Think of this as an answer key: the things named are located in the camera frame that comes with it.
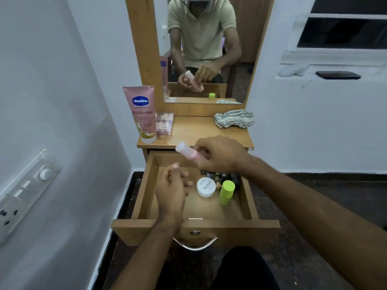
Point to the person's right hand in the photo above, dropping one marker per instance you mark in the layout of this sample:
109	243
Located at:
223	155

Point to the person's left hand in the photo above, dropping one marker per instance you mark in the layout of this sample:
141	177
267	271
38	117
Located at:
172	190

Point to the clear nail polish bottle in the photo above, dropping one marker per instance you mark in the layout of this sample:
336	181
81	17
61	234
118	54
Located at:
224	177

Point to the green nail polish bottle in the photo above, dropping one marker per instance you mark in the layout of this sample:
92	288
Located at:
217	176

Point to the blue label nail polish bottle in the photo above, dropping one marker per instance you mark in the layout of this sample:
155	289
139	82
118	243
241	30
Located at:
210	175

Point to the wooden drawer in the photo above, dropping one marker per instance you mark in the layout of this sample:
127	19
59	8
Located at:
151	202

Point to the round white jar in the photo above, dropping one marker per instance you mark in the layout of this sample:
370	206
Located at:
206	187

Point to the pink bottle white cap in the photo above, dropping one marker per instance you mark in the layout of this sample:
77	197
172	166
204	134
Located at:
187	152

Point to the neon green tube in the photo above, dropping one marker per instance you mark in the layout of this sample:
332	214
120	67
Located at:
226	193

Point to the striped green white cloth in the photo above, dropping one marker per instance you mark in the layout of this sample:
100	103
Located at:
234	118

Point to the clear box of pink tubes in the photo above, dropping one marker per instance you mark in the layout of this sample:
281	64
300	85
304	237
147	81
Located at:
164	123

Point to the pink lotion tube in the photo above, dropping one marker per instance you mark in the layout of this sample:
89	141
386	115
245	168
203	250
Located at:
140	114

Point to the person's right forearm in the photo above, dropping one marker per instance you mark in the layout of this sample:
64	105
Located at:
320	214

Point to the person's left forearm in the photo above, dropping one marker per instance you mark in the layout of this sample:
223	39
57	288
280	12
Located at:
145	256

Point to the person's legs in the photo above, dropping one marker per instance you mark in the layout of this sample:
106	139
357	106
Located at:
242	268

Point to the wooden dressing table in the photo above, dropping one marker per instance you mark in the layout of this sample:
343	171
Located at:
187	129

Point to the white object on sill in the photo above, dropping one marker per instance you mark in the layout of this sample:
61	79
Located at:
293	70

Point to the dressing table mirror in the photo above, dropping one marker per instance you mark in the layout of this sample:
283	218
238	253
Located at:
248	27

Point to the black phone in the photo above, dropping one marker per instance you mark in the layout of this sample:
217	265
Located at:
338	75

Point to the white framed window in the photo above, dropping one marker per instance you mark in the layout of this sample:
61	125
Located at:
335	33

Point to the white wall switch board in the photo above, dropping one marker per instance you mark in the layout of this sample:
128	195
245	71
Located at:
24	193

